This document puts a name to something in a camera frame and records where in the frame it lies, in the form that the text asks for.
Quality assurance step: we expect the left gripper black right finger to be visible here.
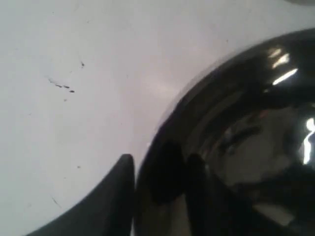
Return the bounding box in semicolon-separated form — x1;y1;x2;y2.
186;154;268;236

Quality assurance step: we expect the stainless steel bowl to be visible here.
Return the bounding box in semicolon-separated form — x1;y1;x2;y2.
133;29;315;236

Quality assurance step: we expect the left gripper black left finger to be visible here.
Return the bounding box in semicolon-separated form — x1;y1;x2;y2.
31;154;135;236

